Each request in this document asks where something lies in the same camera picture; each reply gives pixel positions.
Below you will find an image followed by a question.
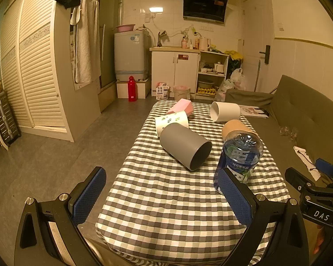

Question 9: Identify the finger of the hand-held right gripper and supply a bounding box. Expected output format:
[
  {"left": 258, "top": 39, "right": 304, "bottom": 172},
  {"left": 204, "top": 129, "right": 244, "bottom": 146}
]
[
  {"left": 284, "top": 167, "right": 329, "bottom": 197},
  {"left": 315, "top": 158, "right": 333, "bottom": 185}
]

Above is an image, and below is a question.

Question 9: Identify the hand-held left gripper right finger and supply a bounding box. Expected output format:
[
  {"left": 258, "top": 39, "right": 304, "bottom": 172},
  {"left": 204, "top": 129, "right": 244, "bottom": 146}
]
[{"left": 216, "top": 168, "right": 309, "bottom": 266}]

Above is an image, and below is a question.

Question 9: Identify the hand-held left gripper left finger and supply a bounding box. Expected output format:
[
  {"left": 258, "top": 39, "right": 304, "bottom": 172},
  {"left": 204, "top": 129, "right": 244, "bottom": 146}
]
[{"left": 14, "top": 166, "right": 107, "bottom": 266}]

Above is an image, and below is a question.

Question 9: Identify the grey cup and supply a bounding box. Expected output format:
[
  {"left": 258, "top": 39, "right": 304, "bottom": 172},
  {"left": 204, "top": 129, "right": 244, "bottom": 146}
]
[{"left": 159, "top": 123, "right": 213, "bottom": 172}]

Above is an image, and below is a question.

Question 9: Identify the tan cup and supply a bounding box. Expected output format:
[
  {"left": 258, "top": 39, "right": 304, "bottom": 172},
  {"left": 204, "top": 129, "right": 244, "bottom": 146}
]
[{"left": 221, "top": 119, "right": 260, "bottom": 142}]

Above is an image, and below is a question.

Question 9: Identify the plain white cup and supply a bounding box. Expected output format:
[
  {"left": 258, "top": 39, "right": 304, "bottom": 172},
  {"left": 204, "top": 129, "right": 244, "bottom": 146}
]
[{"left": 210, "top": 101, "right": 241, "bottom": 123}]

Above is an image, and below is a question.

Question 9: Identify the white leaf print cup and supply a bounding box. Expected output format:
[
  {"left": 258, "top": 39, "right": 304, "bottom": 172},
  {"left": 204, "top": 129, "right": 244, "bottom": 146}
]
[{"left": 155, "top": 111, "right": 190, "bottom": 139}]

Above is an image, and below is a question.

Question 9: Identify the pink cup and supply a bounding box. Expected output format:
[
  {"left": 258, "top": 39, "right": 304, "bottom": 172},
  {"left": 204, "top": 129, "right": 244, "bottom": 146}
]
[{"left": 166, "top": 98, "right": 194, "bottom": 117}]

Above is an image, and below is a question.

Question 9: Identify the person's right hand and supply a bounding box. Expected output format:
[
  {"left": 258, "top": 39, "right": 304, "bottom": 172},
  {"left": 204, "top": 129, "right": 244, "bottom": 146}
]
[{"left": 313, "top": 224, "right": 328, "bottom": 256}]

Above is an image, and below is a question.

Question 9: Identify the blue plastic water bottle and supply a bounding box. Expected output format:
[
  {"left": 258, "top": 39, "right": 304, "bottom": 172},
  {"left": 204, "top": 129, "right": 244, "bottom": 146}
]
[{"left": 213, "top": 132, "right": 264, "bottom": 194}]

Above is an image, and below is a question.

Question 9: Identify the crumpled clear plastic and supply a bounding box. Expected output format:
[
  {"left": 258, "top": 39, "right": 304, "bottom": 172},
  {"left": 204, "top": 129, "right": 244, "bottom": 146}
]
[{"left": 279, "top": 126, "right": 299, "bottom": 139}]

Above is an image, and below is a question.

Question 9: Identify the grey-green sofa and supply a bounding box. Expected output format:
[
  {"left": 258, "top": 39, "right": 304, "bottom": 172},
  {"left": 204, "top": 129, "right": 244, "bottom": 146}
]
[{"left": 225, "top": 75, "right": 333, "bottom": 266}]

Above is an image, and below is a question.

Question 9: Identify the checkered tablecloth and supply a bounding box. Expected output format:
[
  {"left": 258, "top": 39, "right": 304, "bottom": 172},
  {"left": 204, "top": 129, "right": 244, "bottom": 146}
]
[{"left": 96, "top": 100, "right": 292, "bottom": 265}]

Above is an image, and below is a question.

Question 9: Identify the printed magazine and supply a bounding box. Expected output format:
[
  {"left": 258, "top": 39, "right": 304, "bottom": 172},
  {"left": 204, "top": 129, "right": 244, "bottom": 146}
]
[{"left": 239, "top": 105, "right": 270, "bottom": 119}]

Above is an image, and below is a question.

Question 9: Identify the white plastic bag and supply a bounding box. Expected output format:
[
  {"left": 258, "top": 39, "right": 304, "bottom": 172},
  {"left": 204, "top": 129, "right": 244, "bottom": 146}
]
[
  {"left": 230, "top": 68, "right": 246, "bottom": 90},
  {"left": 215, "top": 79, "right": 235, "bottom": 102}
]

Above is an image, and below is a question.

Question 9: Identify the ribbed metal suitcase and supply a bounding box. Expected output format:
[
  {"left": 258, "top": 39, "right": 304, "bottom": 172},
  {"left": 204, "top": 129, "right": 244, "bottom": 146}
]
[{"left": 0, "top": 90, "right": 21, "bottom": 149}]

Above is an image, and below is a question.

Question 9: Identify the red bottle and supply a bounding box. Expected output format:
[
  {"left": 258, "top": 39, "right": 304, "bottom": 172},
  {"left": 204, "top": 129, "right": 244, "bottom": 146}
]
[{"left": 128, "top": 75, "right": 136, "bottom": 102}]

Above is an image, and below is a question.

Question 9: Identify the pink trash bin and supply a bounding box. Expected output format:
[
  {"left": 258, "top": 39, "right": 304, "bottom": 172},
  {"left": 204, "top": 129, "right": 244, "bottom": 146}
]
[{"left": 173, "top": 85, "right": 191, "bottom": 100}]

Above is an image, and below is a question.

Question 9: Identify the white washer platform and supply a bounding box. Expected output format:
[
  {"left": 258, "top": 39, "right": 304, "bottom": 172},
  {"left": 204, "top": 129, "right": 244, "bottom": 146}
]
[{"left": 116, "top": 79, "right": 152, "bottom": 99}]

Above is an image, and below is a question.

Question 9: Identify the printed white package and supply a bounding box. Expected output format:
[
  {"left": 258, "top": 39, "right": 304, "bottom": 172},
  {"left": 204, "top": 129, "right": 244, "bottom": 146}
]
[{"left": 156, "top": 82, "right": 170, "bottom": 100}]

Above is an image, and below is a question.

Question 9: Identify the white open shelf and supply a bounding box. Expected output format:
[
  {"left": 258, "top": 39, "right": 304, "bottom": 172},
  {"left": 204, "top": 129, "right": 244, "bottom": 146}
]
[{"left": 196, "top": 50, "right": 230, "bottom": 99}]

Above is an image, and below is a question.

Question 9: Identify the yellow bag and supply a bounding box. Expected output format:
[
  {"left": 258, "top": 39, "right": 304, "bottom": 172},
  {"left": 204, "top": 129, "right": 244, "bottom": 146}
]
[{"left": 225, "top": 50, "right": 244, "bottom": 61}]

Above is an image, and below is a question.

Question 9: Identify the louvred door wardrobe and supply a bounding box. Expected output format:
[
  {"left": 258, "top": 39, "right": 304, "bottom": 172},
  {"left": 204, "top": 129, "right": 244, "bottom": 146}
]
[{"left": 0, "top": 0, "right": 102, "bottom": 142}]

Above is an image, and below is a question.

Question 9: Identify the white sink cabinet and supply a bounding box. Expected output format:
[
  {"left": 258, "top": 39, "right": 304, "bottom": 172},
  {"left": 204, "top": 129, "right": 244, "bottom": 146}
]
[{"left": 150, "top": 47, "right": 202, "bottom": 95}]

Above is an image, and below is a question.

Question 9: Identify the grey washing machine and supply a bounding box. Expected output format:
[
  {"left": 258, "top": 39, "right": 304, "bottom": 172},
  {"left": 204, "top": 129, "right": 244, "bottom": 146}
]
[{"left": 114, "top": 30, "right": 151, "bottom": 81}]

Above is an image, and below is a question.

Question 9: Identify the white room door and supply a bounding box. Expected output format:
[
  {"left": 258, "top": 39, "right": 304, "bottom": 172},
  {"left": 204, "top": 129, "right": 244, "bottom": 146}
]
[{"left": 241, "top": 0, "right": 275, "bottom": 92}]

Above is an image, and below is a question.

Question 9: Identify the white hanging towel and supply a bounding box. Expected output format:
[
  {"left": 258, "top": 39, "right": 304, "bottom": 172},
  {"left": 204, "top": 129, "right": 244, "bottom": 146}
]
[{"left": 70, "top": 0, "right": 100, "bottom": 84}]

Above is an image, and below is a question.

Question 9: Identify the glass shower door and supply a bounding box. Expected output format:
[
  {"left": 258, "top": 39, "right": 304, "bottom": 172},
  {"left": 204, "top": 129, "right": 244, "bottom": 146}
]
[{"left": 98, "top": 0, "right": 125, "bottom": 89}]

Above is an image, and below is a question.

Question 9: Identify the pink basin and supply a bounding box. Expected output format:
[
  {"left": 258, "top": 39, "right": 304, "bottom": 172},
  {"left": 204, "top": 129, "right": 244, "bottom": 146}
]
[{"left": 116, "top": 24, "right": 136, "bottom": 33}]

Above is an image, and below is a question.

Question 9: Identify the black range hood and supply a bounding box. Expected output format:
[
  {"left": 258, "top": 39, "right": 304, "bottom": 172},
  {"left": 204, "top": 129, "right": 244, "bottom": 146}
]
[{"left": 182, "top": 0, "right": 229, "bottom": 23}]

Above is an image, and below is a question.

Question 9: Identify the white cloth with cord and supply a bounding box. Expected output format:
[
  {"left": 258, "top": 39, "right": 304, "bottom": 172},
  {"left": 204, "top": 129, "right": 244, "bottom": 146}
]
[{"left": 293, "top": 145, "right": 321, "bottom": 180}]

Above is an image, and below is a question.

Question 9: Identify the black door handle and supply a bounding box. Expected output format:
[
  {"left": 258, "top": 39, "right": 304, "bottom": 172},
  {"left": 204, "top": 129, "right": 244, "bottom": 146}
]
[{"left": 259, "top": 45, "right": 271, "bottom": 65}]

